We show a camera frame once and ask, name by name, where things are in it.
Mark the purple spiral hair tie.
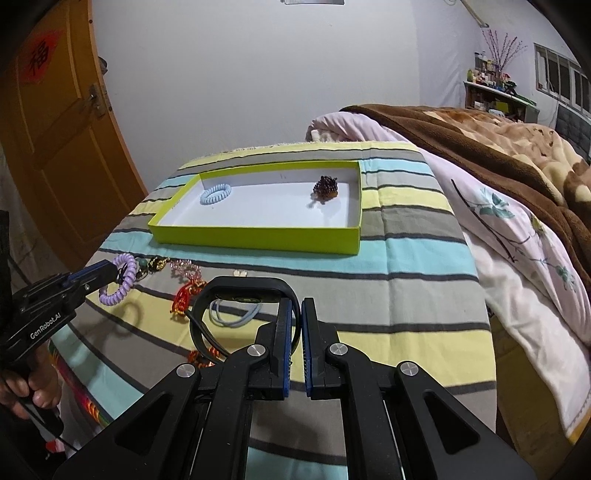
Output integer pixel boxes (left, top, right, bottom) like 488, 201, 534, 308
98, 253, 139, 307

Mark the black gold beaded bracelet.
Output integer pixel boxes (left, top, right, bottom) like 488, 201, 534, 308
136, 256, 170, 278

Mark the grey flower hair tie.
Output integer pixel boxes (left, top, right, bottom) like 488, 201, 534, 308
208, 298, 262, 328

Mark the red knotted cord bracelet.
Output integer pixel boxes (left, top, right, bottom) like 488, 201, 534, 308
169, 277, 208, 319

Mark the pink beaded bracelet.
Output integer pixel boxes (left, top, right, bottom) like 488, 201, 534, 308
168, 258, 202, 281

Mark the black wristband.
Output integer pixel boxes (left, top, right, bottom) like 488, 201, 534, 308
185, 276, 303, 364

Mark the person's left hand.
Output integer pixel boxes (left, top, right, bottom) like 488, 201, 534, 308
1, 344, 62, 420

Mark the striped bed cloth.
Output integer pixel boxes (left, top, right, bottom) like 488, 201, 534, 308
48, 140, 499, 480

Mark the orange wooden door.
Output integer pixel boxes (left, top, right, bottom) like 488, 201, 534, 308
1, 1, 147, 269

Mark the green shallow box tray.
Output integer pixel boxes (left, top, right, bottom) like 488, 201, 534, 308
148, 160, 362, 255

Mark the red door decoration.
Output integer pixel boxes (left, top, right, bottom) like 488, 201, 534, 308
19, 29, 65, 84

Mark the pink floral quilt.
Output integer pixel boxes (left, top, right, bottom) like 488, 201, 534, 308
305, 106, 590, 442

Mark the brown fleece blanket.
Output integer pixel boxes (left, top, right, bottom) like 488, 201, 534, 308
342, 104, 590, 288

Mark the cluttered wooden shelf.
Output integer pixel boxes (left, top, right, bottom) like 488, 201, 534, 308
464, 52, 539, 123

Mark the black chair back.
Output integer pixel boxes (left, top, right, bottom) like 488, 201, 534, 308
555, 104, 591, 163

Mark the branch decoration in vase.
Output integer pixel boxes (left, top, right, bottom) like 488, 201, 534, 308
483, 29, 527, 72

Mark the window with bars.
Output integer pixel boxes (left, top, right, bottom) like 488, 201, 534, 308
534, 44, 590, 116

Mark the blue spiral hair tie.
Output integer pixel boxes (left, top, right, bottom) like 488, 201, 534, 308
199, 183, 233, 206

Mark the dark red beaded bracelet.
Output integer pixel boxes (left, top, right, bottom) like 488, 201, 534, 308
309, 174, 341, 204

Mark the silver wall poster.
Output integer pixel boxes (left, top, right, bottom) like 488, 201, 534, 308
281, 0, 346, 6

